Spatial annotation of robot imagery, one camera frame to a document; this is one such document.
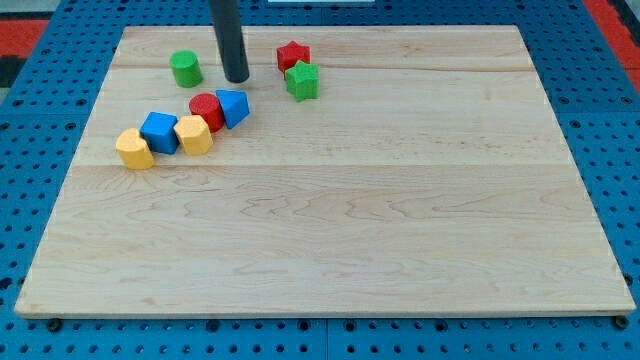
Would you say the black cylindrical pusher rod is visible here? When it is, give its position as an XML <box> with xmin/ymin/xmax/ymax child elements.
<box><xmin>209</xmin><ymin>0</ymin><xmax>250</xmax><ymax>83</ymax></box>

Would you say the green cylinder block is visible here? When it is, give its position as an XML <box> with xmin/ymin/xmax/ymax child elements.
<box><xmin>169</xmin><ymin>50</ymin><xmax>203</xmax><ymax>88</ymax></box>

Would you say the red star block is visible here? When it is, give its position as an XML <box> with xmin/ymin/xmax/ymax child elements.
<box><xmin>276</xmin><ymin>41</ymin><xmax>311</xmax><ymax>76</ymax></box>

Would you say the blue triangle block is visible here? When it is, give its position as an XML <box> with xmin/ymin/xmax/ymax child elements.
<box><xmin>215</xmin><ymin>89</ymin><xmax>250</xmax><ymax>129</ymax></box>

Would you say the red cylinder block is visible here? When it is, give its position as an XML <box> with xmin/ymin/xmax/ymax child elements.
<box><xmin>189</xmin><ymin>93</ymin><xmax>225</xmax><ymax>133</ymax></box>

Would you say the green star block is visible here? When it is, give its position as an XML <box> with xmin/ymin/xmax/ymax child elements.
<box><xmin>285</xmin><ymin>60</ymin><xmax>319</xmax><ymax>102</ymax></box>

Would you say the yellow hexagon block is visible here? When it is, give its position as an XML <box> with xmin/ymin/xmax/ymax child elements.
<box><xmin>174</xmin><ymin>115</ymin><xmax>213</xmax><ymax>156</ymax></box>

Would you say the blue cube block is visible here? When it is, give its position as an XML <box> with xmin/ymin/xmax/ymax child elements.
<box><xmin>140</xmin><ymin>112</ymin><xmax>178</xmax><ymax>155</ymax></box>

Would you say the light wooden board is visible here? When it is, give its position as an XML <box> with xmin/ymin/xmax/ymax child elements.
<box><xmin>15</xmin><ymin>25</ymin><xmax>636</xmax><ymax>319</ymax></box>

